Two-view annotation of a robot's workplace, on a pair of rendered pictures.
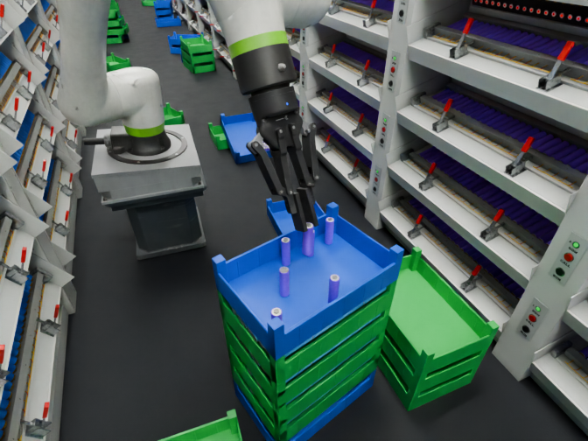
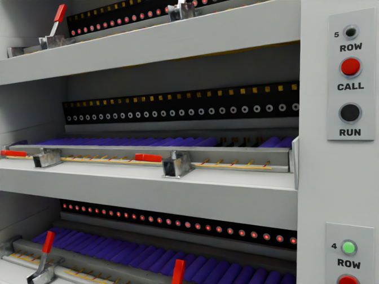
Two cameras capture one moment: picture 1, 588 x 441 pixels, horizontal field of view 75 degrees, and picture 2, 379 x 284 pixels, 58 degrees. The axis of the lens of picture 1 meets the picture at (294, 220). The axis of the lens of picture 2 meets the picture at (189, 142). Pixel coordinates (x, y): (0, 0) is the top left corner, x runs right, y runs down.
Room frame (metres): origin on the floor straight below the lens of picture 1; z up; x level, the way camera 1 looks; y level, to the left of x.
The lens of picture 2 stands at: (1.07, -0.01, 0.92)
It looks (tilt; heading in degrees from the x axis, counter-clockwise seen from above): 3 degrees up; 324
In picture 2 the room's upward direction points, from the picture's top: 2 degrees clockwise
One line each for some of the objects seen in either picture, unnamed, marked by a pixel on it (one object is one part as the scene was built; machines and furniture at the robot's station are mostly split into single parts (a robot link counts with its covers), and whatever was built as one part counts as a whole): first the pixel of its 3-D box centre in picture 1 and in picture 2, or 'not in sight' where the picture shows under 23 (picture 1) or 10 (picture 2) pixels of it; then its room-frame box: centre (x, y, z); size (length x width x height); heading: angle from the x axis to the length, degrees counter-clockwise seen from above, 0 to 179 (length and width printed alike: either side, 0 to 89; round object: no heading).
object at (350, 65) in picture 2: not in sight; (351, 67); (1.24, -0.31, 1.01); 0.02 x 0.01 x 0.02; 22
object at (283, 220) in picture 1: (301, 222); not in sight; (1.19, -0.03, 0.04); 0.30 x 0.20 x 0.08; 20
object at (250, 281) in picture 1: (308, 269); not in sight; (0.52, -0.03, 0.44); 0.30 x 0.20 x 0.08; 128
